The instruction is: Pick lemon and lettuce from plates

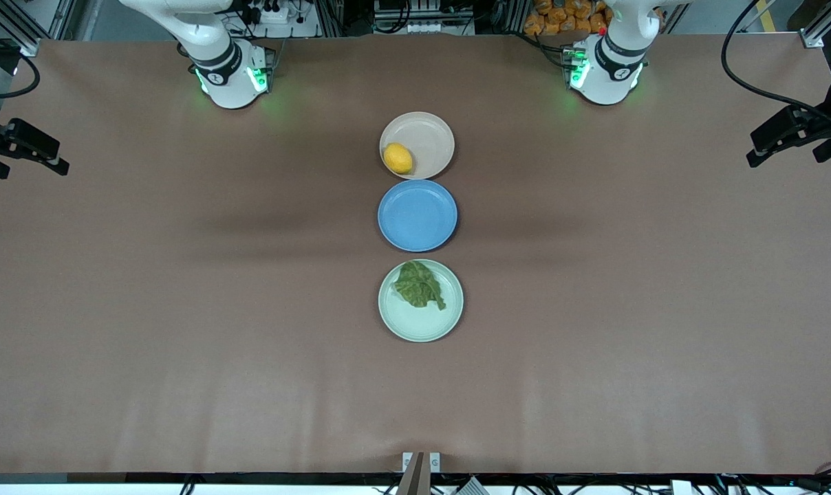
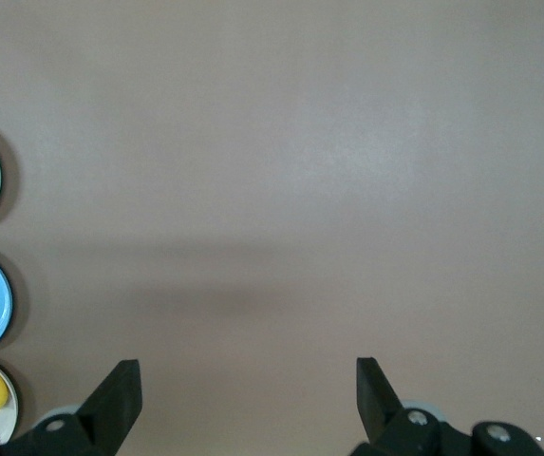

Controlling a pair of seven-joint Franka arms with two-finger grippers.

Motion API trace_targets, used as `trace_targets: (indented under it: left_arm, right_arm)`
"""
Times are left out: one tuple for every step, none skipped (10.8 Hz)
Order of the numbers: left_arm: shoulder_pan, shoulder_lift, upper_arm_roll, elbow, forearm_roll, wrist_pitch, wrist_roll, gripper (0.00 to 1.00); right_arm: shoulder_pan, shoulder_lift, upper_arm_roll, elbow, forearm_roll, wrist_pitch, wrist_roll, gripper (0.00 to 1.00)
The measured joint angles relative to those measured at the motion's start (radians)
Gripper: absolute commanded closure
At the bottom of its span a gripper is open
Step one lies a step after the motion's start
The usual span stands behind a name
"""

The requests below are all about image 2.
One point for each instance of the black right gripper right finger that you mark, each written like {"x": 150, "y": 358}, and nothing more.
{"x": 385, "y": 408}

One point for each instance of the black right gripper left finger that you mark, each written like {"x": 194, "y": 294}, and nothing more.
{"x": 110, "y": 408}

